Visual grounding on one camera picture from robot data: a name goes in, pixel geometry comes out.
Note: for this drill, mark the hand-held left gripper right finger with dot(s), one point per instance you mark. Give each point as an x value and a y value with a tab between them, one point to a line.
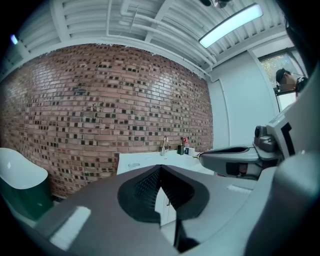
186	200

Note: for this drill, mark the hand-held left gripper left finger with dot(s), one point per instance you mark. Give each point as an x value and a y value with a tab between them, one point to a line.
135	197

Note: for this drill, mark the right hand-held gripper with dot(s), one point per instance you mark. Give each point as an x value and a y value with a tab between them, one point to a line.
265	147

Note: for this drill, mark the white sink cabinet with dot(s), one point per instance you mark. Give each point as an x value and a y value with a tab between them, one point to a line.
145	159

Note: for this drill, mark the small white jar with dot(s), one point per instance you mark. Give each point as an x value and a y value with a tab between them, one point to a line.
192	151

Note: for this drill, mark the metal faucet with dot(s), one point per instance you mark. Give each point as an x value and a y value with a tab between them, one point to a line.
165	146

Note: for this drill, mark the small red bottle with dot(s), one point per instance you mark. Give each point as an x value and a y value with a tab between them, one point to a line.
185	142

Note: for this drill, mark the window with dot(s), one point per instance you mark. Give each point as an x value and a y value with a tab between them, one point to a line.
272	67

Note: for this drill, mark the long ceiling light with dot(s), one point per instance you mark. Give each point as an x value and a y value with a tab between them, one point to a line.
14	39
230	26

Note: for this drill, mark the black ceiling fixture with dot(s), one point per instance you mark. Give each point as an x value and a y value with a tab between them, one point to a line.
216	2

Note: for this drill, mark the white ceiling pipe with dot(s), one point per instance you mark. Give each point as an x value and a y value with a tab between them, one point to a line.
170	27

